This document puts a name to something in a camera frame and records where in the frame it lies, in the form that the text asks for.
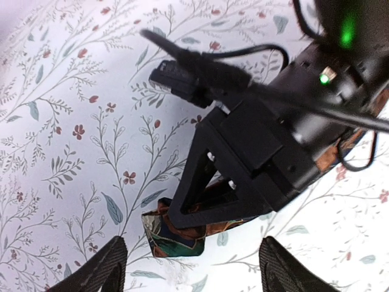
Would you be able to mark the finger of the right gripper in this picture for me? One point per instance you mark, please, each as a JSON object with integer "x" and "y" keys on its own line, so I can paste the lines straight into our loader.
{"x": 215, "y": 186}

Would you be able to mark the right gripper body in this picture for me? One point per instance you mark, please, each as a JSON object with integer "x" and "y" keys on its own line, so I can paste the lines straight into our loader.
{"x": 269, "y": 144}

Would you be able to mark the floral tablecloth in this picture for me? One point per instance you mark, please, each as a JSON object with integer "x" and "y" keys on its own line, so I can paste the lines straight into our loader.
{"x": 88, "y": 146}

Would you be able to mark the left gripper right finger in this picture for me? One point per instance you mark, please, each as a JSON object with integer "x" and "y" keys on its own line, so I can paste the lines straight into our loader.
{"x": 281, "y": 271}

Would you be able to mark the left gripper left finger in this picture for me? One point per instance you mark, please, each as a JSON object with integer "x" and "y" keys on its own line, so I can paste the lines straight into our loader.
{"x": 105, "y": 271}

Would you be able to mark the brown green patterned tie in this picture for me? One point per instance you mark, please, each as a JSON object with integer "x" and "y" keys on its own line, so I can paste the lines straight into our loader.
{"x": 190, "y": 242}

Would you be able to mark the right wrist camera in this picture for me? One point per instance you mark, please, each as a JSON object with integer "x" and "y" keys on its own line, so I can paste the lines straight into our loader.
{"x": 180, "y": 83}

